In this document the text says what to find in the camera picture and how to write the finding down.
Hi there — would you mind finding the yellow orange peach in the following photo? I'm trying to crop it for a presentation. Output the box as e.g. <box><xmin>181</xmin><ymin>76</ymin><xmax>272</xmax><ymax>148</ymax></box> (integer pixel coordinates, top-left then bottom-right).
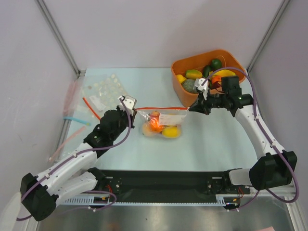
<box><xmin>142</xmin><ymin>123</ymin><xmax>159</xmax><ymax>137</ymax></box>

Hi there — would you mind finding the clear zip top bag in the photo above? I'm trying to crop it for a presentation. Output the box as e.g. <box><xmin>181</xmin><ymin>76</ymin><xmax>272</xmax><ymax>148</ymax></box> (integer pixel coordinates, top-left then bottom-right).
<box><xmin>136</xmin><ymin>107</ymin><xmax>188</xmax><ymax>139</ymax></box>

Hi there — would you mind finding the orange tangerine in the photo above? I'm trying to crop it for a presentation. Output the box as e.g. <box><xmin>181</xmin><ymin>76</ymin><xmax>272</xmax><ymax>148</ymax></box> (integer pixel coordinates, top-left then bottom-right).
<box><xmin>149</xmin><ymin>118</ymin><xmax>161</xmax><ymax>132</ymax></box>

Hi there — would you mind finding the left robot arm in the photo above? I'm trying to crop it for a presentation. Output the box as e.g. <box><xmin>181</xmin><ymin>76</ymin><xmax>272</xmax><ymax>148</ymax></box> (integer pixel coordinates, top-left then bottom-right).
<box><xmin>20</xmin><ymin>103</ymin><xmax>137</xmax><ymax>221</ymax></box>

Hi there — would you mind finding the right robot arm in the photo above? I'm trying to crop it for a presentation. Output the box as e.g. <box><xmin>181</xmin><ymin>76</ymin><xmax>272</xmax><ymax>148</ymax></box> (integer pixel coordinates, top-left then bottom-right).
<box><xmin>189</xmin><ymin>76</ymin><xmax>297</xmax><ymax>193</ymax></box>

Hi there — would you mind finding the green netted melon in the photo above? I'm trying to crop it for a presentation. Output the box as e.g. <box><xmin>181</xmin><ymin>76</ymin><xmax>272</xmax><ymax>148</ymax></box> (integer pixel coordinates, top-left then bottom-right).
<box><xmin>181</xmin><ymin>79</ymin><xmax>197</xmax><ymax>94</ymax></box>

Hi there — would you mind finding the orange persimmon with leaves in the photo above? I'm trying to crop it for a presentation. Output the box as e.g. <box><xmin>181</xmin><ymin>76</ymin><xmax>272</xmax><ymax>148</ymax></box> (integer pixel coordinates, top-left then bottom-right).
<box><xmin>211</xmin><ymin>75</ymin><xmax>221</xmax><ymax>84</ymax></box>

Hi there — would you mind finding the green yellow mango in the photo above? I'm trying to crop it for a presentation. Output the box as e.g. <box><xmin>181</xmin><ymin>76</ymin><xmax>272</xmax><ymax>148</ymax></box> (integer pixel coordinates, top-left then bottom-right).
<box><xmin>185</xmin><ymin>70</ymin><xmax>203</xmax><ymax>80</ymax></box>

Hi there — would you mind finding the pile of clear bags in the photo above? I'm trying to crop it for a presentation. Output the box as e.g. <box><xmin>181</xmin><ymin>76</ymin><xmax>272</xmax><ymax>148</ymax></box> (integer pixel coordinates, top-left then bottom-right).
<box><xmin>49</xmin><ymin>74</ymin><xmax>127</xmax><ymax>163</ymax></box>

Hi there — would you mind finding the dark green avocado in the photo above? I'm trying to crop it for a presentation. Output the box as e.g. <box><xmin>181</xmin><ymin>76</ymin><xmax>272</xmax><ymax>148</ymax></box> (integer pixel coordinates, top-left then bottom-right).
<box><xmin>210</xmin><ymin>58</ymin><xmax>222</xmax><ymax>70</ymax></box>

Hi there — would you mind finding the orange plastic bin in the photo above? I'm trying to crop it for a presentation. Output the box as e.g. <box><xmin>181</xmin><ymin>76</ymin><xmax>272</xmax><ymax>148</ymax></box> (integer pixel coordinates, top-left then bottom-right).
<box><xmin>171</xmin><ymin>49</ymin><xmax>244</xmax><ymax>107</ymax></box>

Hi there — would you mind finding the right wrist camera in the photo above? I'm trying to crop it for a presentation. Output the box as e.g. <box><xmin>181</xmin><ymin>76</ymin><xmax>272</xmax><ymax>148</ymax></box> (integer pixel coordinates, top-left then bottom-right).
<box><xmin>193</xmin><ymin>78</ymin><xmax>209</xmax><ymax>100</ymax></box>

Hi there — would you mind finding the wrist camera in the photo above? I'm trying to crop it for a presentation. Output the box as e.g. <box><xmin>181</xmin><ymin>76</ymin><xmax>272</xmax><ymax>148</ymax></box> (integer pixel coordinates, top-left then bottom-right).
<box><xmin>118</xmin><ymin>95</ymin><xmax>137</xmax><ymax>115</ymax></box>
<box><xmin>193</xmin><ymin>78</ymin><xmax>209</xmax><ymax>100</ymax></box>

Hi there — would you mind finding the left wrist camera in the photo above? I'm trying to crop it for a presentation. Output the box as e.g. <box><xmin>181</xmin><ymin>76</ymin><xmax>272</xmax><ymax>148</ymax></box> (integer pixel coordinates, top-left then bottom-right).
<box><xmin>118</xmin><ymin>95</ymin><xmax>137</xmax><ymax>115</ymax></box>

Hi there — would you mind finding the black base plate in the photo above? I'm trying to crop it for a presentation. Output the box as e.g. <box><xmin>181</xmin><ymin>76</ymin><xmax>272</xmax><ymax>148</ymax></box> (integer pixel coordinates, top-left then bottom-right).
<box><xmin>89</xmin><ymin>167</ymin><xmax>250</xmax><ymax>198</ymax></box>

